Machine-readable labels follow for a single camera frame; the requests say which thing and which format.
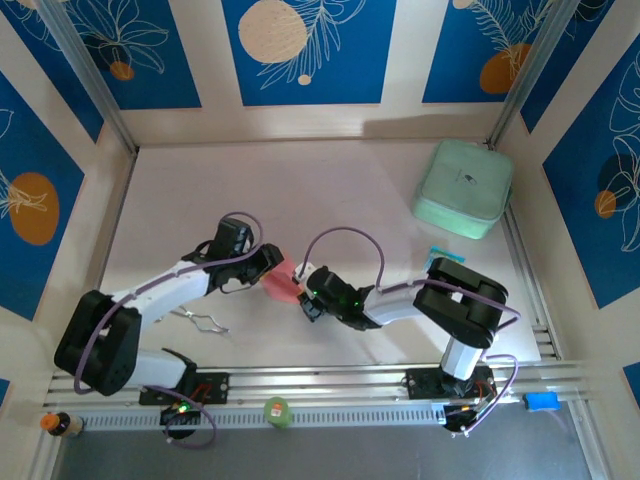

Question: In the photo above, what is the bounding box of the slotted grey cable duct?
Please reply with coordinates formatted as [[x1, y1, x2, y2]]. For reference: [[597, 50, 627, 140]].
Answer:
[[74, 403, 449, 431]]

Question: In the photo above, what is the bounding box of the pink cloth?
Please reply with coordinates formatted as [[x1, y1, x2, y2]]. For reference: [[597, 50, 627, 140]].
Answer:
[[260, 254, 306, 305]]

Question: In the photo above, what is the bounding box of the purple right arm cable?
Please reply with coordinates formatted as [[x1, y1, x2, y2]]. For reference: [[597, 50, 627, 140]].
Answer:
[[303, 227, 522, 437]]

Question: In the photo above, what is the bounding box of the blue box device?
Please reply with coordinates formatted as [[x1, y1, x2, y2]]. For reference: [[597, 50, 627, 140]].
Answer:
[[522, 392, 560, 413]]

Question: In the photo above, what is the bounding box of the black controller board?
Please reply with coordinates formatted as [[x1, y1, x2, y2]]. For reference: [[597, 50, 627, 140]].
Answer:
[[442, 402, 494, 435], [159, 398, 202, 427]]

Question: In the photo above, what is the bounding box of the aluminium mounting rail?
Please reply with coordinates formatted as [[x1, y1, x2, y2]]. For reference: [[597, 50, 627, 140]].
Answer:
[[42, 359, 599, 409]]

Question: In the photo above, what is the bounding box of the aluminium side rail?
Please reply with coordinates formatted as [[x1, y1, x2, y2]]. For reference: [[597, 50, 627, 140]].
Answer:
[[502, 207, 562, 361]]

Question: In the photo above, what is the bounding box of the brown bottle orange cap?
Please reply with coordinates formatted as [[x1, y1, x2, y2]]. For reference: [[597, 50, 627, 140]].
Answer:
[[39, 410, 85, 440]]

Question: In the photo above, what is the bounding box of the aluminium frame post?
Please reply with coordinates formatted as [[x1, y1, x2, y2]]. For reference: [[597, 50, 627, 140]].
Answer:
[[487, 0, 585, 150], [35, 0, 140, 154]]

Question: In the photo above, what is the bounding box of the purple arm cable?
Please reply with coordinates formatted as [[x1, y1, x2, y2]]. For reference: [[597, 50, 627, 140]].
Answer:
[[73, 212, 266, 450], [303, 227, 522, 437]]

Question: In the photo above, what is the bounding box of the bent metal wire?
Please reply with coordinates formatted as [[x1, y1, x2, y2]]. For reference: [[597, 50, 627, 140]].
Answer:
[[169, 308, 232, 335]]

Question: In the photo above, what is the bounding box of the mint green zip pouch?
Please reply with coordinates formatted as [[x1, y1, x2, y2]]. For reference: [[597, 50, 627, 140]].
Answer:
[[410, 138, 516, 241]]

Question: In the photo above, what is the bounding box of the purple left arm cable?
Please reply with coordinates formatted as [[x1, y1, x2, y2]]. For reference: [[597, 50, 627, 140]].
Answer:
[[73, 212, 266, 450]]

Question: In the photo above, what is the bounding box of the colourful candy packet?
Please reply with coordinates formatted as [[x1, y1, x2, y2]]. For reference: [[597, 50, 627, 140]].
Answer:
[[427, 244, 467, 266]]

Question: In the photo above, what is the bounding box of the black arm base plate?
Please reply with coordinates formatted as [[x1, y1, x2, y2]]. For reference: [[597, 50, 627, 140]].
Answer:
[[138, 370, 231, 406], [405, 366, 496, 401]]

